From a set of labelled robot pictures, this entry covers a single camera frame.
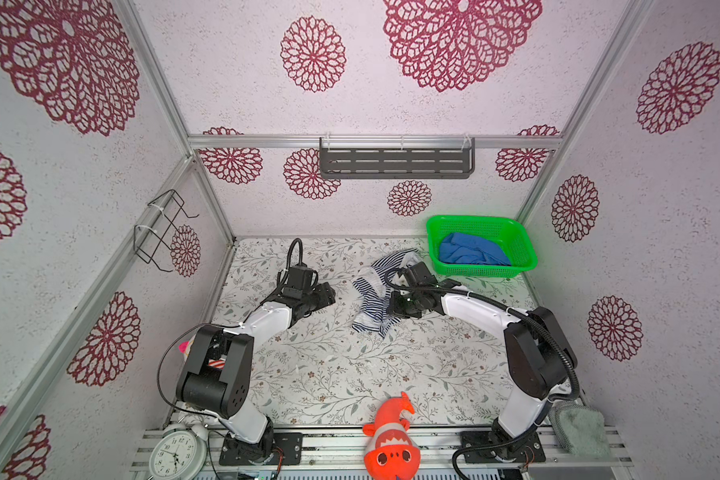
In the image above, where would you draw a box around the pink white plush doll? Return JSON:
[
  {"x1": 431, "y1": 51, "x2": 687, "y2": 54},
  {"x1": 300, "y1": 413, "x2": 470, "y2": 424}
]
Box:
[{"x1": 179, "y1": 339, "x2": 193, "y2": 360}]

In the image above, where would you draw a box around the white alarm clock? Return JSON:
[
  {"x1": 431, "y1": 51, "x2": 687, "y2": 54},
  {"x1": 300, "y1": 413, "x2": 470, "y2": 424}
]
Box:
[{"x1": 148, "y1": 423, "x2": 209, "y2": 480}]

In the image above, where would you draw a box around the green folded towel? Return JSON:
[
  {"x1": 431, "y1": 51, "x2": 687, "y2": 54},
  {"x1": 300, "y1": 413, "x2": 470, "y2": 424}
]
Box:
[{"x1": 549, "y1": 402, "x2": 611, "y2": 460}]

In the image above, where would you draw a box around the blue white striped tank top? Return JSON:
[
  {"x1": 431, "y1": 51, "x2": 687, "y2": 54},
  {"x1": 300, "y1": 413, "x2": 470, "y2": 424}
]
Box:
[{"x1": 352, "y1": 249, "x2": 421, "y2": 338}]

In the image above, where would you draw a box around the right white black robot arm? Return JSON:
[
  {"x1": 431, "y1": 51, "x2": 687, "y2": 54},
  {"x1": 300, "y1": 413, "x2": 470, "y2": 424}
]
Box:
[{"x1": 382, "y1": 262, "x2": 580, "y2": 447}]

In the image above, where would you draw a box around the grey wall shelf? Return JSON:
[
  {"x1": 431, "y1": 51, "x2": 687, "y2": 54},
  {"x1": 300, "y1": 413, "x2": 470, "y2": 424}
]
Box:
[{"x1": 318, "y1": 137, "x2": 475, "y2": 180}]

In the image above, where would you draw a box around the black wire rack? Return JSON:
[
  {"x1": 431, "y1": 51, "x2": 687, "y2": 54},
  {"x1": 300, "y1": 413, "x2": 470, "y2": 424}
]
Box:
[{"x1": 131, "y1": 189, "x2": 199, "y2": 274}]

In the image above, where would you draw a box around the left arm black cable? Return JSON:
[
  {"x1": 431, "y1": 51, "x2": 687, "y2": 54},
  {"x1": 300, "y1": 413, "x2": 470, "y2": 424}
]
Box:
[{"x1": 155, "y1": 236, "x2": 304, "y2": 421}]

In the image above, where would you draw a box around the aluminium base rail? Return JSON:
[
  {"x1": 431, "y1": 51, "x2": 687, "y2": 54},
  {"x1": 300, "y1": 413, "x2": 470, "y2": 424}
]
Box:
[{"x1": 128, "y1": 425, "x2": 637, "y2": 480}]

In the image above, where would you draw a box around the red fish plush toy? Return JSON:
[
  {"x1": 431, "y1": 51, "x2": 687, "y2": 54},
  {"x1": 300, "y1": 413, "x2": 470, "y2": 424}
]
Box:
[{"x1": 363, "y1": 392, "x2": 421, "y2": 480}]

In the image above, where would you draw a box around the green plastic basket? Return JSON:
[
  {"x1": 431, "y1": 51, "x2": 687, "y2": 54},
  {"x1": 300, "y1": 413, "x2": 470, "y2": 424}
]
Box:
[{"x1": 426, "y1": 215, "x2": 538, "y2": 278}]

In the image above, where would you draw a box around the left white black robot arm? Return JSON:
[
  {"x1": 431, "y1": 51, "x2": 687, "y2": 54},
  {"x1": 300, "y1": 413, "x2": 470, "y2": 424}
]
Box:
[{"x1": 176, "y1": 264, "x2": 336, "y2": 450}]

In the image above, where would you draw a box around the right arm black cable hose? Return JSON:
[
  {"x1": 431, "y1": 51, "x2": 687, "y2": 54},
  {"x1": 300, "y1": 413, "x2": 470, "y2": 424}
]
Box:
[{"x1": 383, "y1": 266, "x2": 581, "y2": 480}]

